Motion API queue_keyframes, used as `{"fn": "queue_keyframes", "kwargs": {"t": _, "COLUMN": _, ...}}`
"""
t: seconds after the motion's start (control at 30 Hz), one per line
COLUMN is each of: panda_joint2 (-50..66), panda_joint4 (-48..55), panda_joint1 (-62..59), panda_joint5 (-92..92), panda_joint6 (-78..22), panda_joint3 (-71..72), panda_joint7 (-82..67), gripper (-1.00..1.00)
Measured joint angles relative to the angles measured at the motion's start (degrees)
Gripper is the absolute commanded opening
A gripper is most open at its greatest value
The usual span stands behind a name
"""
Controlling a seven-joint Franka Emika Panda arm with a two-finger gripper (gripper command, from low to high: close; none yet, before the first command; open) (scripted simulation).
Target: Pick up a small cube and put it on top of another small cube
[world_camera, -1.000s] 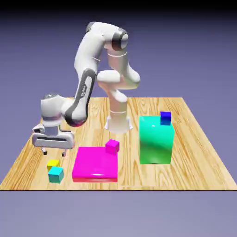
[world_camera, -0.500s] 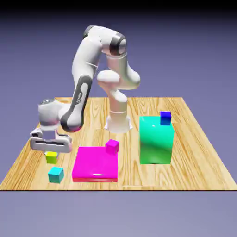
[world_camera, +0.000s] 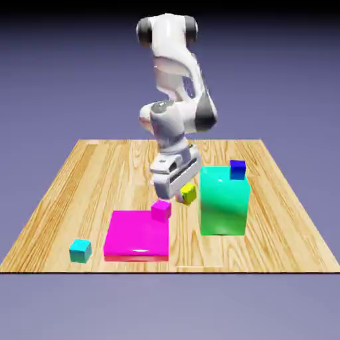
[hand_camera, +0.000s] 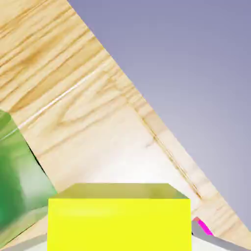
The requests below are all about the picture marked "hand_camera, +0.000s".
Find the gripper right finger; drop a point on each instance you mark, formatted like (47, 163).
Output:
(207, 244)

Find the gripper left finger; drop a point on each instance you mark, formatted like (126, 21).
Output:
(33, 245)

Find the small yellow cube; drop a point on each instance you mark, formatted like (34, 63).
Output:
(119, 221)

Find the small magenta cube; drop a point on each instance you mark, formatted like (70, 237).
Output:
(205, 227)

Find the large green box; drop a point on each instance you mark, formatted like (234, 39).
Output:
(17, 176)

